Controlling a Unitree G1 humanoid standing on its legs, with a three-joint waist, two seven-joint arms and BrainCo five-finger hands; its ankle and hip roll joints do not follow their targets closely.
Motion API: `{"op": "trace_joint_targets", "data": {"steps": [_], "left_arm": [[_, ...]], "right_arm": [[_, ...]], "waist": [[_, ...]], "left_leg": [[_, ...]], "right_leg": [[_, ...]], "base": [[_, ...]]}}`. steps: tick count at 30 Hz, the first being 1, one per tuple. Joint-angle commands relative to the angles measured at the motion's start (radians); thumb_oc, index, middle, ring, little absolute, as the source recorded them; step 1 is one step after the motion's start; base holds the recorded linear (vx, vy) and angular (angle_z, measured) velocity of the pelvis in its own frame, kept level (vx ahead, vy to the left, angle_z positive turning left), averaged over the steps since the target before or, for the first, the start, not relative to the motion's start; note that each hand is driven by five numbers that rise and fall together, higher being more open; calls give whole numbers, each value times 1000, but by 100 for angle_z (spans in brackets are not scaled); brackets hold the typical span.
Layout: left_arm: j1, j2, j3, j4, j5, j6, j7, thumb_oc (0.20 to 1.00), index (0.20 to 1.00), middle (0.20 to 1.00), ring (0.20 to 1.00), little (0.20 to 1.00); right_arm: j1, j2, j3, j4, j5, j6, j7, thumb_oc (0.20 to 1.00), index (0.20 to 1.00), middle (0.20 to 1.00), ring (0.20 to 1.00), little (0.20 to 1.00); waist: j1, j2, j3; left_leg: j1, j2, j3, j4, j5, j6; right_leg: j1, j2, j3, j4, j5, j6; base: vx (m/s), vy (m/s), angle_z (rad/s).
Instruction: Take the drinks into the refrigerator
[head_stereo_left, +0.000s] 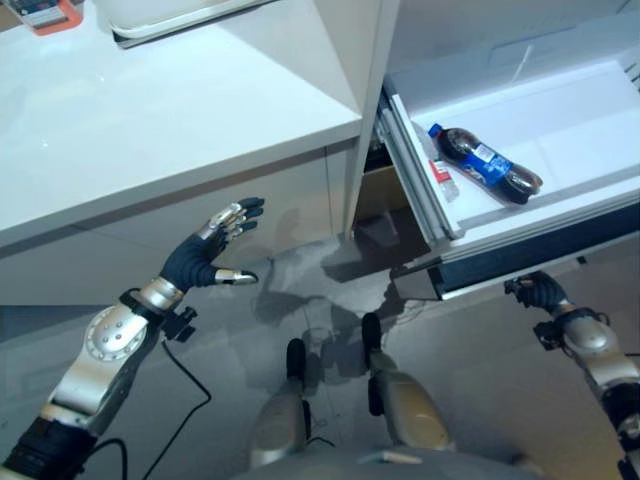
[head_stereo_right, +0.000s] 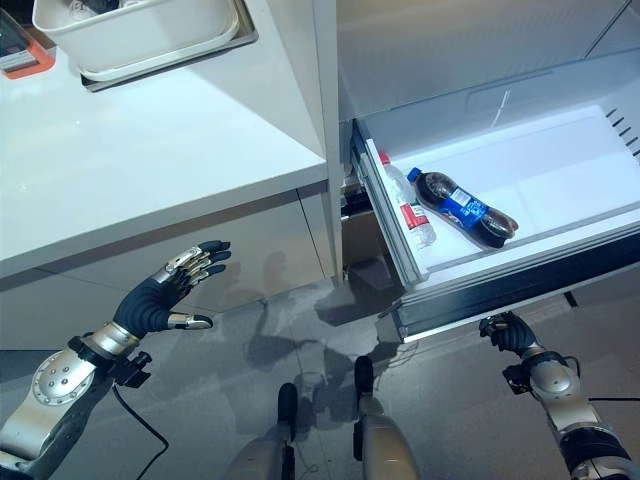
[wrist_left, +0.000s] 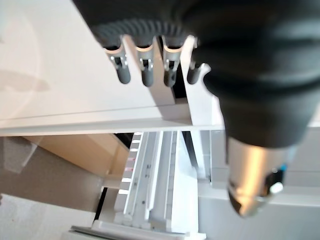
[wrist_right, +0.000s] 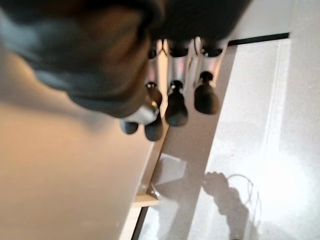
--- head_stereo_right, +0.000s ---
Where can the left silver robot leg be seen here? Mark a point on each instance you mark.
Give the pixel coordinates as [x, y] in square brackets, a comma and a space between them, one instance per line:
[272, 440]

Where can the white kitchen counter cabinet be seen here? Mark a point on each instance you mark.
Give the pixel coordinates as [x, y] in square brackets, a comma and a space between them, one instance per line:
[150, 165]

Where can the white plastic basin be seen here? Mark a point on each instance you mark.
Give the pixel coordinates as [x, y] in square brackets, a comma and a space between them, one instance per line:
[135, 30]

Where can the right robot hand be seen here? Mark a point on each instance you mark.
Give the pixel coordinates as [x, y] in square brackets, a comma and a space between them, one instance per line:
[507, 332]

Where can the clear water bottle red label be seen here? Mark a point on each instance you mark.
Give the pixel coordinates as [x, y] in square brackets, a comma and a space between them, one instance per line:
[407, 205]

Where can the steel sink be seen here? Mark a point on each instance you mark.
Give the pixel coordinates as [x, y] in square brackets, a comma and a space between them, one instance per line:
[170, 55]

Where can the cola bottle with blue label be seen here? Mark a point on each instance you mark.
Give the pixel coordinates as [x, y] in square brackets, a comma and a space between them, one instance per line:
[462, 207]

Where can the white refrigerator drawer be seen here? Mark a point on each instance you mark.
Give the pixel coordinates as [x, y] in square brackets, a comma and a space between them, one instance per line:
[500, 210]

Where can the refrigerator body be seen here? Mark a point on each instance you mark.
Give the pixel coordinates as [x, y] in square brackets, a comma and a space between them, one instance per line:
[450, 55]

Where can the orange and black device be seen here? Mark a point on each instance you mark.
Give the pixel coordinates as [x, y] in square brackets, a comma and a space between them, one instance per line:
[22, 45]

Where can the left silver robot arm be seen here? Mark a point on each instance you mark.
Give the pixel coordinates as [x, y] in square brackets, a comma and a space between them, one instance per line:
[52, 387]

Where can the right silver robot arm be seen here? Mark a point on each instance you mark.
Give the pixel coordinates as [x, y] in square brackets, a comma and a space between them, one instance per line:
[575, 410]

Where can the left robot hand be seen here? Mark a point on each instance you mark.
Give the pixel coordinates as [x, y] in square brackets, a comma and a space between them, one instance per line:
[145, 307]

